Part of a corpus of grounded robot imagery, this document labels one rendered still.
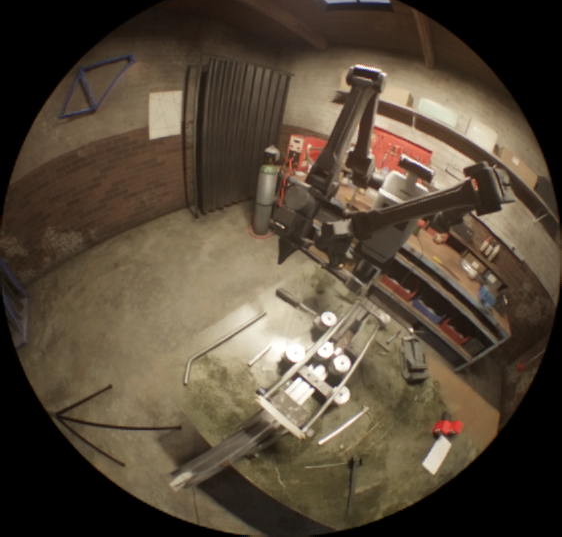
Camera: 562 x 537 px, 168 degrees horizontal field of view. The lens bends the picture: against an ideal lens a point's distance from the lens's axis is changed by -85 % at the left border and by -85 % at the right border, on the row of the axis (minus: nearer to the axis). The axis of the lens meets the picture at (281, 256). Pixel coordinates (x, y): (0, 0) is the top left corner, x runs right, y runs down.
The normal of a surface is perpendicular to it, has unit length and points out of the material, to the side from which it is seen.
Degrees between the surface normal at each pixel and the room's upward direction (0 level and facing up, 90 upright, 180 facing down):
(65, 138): 90
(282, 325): 0
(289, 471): 0
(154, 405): 0
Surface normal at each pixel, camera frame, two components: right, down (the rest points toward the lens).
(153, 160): 0.70, 0.56
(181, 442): 0.17, -0.73
